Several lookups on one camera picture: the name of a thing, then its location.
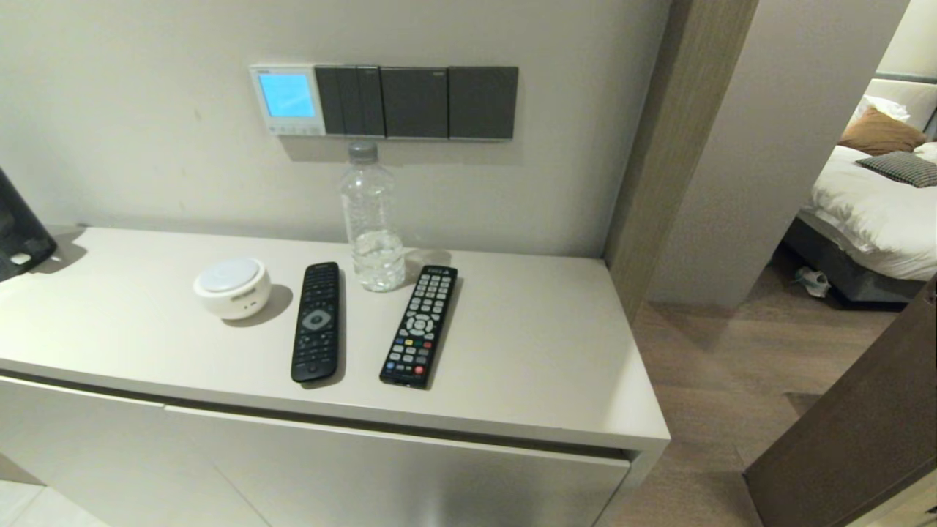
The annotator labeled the white thermostat with blue screen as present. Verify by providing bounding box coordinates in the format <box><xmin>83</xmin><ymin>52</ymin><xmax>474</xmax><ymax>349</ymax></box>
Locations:
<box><xmin>250</xmin><ymin>64</ymin><xmax>327</xmax><ymax>138</ymax></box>

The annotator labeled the black remote with coloured buttons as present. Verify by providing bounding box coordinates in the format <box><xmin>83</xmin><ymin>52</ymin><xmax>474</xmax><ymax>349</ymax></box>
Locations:
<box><xmin>378</xmin><ymin>265</ymin><xmax>459</xmax><ymax>389</ymax></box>

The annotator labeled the plain black remote control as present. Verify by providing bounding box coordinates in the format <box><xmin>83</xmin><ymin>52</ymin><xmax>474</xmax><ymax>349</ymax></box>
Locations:
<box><xmin>291</xmin><ymin>262</ymin><xmax>341</xmax><ymax>384</ymax></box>

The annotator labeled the white sideboard cabinet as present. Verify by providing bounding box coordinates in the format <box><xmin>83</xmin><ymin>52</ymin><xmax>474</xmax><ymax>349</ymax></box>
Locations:
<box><xmin>0</xmin><ymin>225</ymin><xmax>671</xmax><ymax>527</ymax></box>

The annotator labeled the clear plastic water bottle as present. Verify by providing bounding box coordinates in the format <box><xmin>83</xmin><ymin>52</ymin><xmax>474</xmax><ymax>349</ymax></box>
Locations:
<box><xmin>340</xmin><ymin>141</ymin><xmax>406</xmax><ymax>293</ymax></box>

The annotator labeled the wide white cabinet door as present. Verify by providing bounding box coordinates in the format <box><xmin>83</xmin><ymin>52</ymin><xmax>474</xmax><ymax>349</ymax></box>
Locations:
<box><xmin>165</xmin><ymin>408</ymin><xmax>632</xmax><ymax>527</ymax></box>

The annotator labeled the white round device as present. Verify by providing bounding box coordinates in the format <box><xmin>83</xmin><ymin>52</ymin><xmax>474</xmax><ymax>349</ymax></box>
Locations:
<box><xmin>193</xmin><ymin>257</ymin><xmax>272</xmax><ymax>321</ymax></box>

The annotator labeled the pale slipper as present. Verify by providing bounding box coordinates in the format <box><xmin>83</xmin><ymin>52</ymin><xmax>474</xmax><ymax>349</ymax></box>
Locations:
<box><xmin>794</xmin><ymin>265</ymin><xmax>832</xmax><ymax>297</ymax></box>

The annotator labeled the bed with white duvet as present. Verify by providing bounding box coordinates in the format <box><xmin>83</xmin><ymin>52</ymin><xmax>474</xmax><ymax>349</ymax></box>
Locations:
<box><xmin>783</xmin><ymin>139</ymin><xmax>937</xmax><ymax>304</ymax></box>

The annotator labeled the dark brown wooden door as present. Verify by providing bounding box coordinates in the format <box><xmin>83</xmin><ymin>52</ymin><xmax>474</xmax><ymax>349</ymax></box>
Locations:
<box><xmin>743</xmin><ymin>278</ymin><xmax>937</xmax><ymax>527</ymax></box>

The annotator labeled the brown pillow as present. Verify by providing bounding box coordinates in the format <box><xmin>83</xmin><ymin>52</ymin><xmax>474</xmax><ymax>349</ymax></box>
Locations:
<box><xmin>840</xmin><ymin>106</ymin><xmax>929</xmax><ymax>156</ymax></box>

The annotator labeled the checkered pillow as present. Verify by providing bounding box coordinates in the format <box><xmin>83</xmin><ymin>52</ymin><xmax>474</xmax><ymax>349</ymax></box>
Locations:
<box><xmin>855</xmin><ymin>150</ymin><xmax>937</xmax><ymax>187</ymax></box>

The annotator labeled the black slanted stand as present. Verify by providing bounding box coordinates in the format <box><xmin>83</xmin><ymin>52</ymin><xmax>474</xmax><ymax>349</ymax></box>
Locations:
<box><xmin>0</xmin><ymin>167</ymin><xmax>57</xmax><ymax>283</ymax></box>

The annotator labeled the grey upholstered headboard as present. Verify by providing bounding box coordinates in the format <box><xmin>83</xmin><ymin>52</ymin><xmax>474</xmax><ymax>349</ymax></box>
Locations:
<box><xmin>867</xmin><ymin>70</ymin><xmax>937</xmax><ymax>140</ymax></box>

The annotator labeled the grey single switch plate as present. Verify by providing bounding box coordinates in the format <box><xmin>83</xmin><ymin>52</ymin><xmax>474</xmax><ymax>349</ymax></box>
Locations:
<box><xmin>380</xmin><ymin>66</ymin><xmax>449</xmax><ymax>140</ymax></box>
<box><xmin>447</xmin><ymin>66</ymin><xmax>519</xmax><ymax>141</ymax></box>

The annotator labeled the grey three-rocker switch plate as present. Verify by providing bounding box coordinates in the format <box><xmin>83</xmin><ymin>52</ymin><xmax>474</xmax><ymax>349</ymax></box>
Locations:
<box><xmin>315</xmin><ymin>65</ymin><xmax>386</xmax><ymax>138</ymax></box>

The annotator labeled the wood grain door frame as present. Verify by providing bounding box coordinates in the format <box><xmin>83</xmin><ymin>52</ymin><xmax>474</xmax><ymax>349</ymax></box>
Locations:
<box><xmin>604</xmin><ymin>0</ymin><xmax>762</xmax><ymax>323</ymax></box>

